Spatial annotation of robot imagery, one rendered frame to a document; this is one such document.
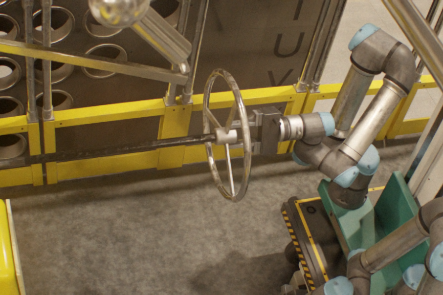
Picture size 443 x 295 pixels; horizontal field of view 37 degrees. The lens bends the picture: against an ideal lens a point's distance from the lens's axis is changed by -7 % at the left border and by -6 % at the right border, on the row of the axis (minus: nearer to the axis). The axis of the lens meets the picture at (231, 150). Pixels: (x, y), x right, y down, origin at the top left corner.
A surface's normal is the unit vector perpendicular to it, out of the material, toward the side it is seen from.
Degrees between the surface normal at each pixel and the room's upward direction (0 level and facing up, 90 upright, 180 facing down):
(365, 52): 80
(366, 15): 0
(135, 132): 90
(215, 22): 90
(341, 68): 0
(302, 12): 90
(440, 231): 55
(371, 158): 7
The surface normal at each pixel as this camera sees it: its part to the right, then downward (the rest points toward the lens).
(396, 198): -0.95, 0.11
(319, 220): 0.16, -0.64
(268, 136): 0.33, 0.46
